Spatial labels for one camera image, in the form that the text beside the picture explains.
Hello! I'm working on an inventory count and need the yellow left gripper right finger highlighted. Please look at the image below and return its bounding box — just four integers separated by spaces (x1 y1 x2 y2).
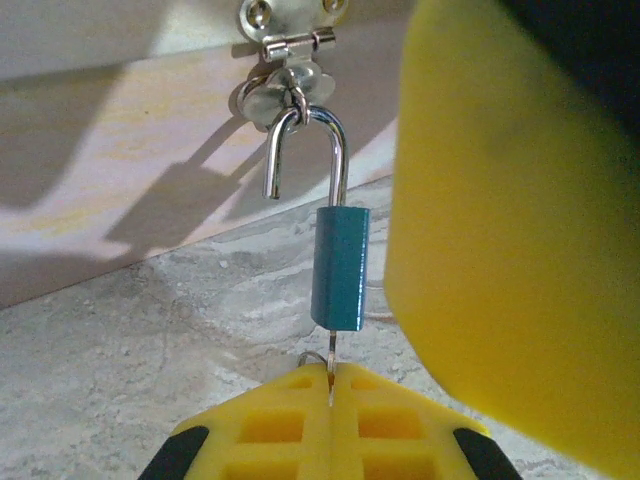
329 362 517 480

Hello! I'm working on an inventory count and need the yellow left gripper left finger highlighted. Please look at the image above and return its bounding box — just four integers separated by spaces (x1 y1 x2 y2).
143 362 334 480

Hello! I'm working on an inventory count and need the silver key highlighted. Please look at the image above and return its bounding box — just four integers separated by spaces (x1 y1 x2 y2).
326 327 340 407

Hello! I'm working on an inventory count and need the blue padlock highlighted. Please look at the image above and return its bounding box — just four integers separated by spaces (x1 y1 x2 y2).
262 104 373 334

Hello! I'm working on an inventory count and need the silver metal hasp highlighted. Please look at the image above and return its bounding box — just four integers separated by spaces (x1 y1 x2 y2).
229 0 352 134

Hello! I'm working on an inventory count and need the pink printed snack bag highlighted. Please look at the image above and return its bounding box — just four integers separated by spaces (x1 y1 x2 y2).
0 0 417 312

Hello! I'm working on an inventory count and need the silver key ring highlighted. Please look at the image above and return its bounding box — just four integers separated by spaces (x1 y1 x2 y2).
297 350 330 372

